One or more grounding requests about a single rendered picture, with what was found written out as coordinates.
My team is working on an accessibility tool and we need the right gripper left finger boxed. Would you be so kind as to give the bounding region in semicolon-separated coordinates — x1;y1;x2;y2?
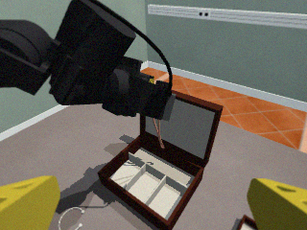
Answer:
0;176;60;230

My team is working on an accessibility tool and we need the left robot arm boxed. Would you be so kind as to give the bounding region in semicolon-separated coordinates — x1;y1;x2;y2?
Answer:
0;0;177;122

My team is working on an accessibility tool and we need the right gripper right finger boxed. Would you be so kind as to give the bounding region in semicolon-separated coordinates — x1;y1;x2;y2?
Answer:
247;178;307;230

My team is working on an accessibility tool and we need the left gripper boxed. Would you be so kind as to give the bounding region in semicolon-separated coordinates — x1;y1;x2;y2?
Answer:
99;56;154;117

